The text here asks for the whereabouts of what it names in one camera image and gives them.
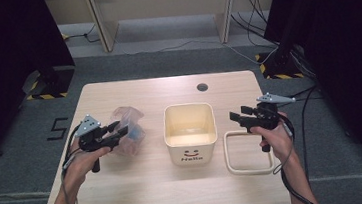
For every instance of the person's right hand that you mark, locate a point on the person's right hand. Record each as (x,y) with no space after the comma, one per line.
(282,144)

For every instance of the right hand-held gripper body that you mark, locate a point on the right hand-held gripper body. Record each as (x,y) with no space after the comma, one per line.
(264,117)

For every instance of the black stand base striped tape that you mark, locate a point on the black stand base striped tape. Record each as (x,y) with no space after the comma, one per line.
(55,84)
(279,67)

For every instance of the cream plastic trash bin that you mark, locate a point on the cream plastic trash bin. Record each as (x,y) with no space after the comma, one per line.
(192,154)

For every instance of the blue crumpled wrapper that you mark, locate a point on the blue crumpled wrapper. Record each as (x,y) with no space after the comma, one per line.
(135,133)

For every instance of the black curtain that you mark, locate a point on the black curtain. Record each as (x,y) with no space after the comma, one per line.
(346,32)
(3,48)

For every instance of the light wooden desk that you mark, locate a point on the light wooden desk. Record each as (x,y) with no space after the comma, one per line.
(108,32)

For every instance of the clear plastic trash bag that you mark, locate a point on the clear plastic trash bag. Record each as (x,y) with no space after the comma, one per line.
(126,115)

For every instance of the person's left hand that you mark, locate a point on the person's left hand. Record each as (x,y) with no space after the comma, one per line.
(78,167)

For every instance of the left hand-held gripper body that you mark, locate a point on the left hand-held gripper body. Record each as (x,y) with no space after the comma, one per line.
(90,139)

